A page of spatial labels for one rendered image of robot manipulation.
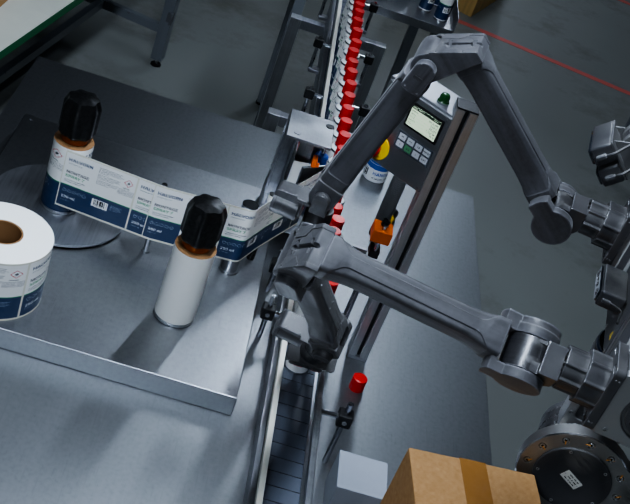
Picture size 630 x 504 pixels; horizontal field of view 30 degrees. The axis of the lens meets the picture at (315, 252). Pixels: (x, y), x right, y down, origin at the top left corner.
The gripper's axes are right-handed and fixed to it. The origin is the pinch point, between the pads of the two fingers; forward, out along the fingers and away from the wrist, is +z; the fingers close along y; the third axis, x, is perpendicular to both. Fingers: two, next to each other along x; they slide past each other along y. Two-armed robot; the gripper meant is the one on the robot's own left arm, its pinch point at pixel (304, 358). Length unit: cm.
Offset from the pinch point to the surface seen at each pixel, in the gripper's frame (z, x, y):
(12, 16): 95, -96, 96
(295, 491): -15.1, 28.5, -2.4
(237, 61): 269, -192, 23
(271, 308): 11.1, -11.1, 8.0
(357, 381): 10.0, -0.9, -14.3
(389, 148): -16.6, -43.7, -3.3
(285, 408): -1.7, 11.5, 1.4
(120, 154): 45, -47, 51
